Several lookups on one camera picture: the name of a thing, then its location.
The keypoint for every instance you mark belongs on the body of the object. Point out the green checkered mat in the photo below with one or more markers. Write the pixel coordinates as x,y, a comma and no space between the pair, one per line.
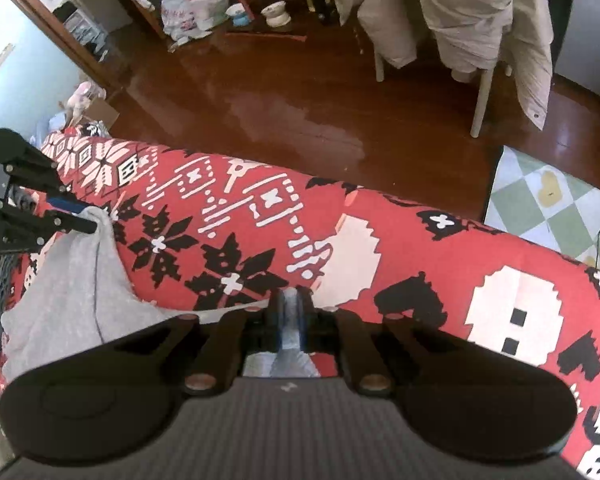
545,200

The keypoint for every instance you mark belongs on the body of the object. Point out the grey sweater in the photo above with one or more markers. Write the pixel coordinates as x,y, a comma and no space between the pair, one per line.
65,285

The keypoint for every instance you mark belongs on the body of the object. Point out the pink plush toy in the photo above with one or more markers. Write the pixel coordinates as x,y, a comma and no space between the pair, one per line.
82,102

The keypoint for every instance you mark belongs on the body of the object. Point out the red patterned blanket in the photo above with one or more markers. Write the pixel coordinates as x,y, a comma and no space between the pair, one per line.
380,240

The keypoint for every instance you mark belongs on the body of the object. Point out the blue white bowl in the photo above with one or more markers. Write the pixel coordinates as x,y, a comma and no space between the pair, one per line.
237,14

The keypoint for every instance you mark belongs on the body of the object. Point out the chair with beige coat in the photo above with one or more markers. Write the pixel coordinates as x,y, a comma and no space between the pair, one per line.
480,15

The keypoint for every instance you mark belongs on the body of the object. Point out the cardboard box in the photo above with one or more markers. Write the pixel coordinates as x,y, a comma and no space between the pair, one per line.
104,115

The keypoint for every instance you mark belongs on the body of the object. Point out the plastic drawer unit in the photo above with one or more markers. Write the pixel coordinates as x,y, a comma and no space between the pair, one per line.
85,32

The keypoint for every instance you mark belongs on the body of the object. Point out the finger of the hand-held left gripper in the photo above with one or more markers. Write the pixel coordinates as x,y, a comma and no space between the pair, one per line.
65,223
67,205

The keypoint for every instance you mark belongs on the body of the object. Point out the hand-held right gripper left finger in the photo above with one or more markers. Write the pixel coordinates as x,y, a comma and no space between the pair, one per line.
279,327

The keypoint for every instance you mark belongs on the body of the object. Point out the white plastic bag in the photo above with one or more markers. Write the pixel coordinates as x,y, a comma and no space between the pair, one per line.
190,12

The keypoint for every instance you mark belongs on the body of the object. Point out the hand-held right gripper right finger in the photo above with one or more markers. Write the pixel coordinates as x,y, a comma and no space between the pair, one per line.
304,327

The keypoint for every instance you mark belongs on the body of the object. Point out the grey refrigerator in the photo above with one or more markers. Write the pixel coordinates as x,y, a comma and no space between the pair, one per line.
595,35

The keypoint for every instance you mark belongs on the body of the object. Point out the white ceramic bowl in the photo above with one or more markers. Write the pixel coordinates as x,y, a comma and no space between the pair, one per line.
275,14

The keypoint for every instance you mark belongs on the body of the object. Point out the red wooden stick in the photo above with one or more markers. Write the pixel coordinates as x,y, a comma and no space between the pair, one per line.
265,36

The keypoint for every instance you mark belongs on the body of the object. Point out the small beige jacket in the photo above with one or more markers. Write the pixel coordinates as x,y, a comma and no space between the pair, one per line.
370,10

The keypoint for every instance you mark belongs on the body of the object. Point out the white chair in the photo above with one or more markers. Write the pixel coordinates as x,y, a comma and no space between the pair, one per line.
481,105

